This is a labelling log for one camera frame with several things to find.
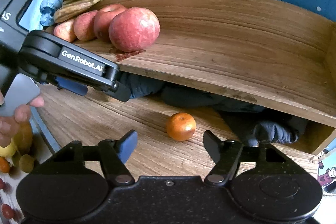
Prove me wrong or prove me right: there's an orange mandarin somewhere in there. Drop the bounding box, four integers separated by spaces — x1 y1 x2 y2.
0 157 11 173
166 113 197 141

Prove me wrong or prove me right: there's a yellow lemon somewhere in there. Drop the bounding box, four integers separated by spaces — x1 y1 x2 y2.
0 139 17 158

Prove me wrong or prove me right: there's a red cherry tomato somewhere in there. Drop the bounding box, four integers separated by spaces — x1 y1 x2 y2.
1 203 15 219

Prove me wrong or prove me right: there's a person's left hand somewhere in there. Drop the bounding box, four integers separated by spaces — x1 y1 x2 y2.
0 96 45 147

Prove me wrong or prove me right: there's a red apple leftmost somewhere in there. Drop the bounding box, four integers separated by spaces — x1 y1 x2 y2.
53 19 76 43

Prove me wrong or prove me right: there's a red apple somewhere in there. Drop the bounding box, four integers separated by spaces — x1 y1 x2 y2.
73 10 98 42
93 4 127 42
109 7 161 52
53 19 76 43

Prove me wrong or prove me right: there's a dark blue jacket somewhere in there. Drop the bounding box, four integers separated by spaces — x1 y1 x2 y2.
120 72 307 147

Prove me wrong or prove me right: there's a silver metal tray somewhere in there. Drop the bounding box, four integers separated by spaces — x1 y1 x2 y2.
30 107 62 154

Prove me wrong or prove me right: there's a red apple rightmost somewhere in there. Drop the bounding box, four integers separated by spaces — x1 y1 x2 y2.
109 7 161 52

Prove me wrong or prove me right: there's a yellow green mango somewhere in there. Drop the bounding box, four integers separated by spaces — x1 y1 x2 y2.
13 122 33 154

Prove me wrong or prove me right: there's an orange mandarin beside mango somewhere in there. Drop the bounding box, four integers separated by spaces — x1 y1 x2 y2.
0 157 11 173

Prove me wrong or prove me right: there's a curved wooden shelf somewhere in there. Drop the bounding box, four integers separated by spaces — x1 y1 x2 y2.
44 0 336 156

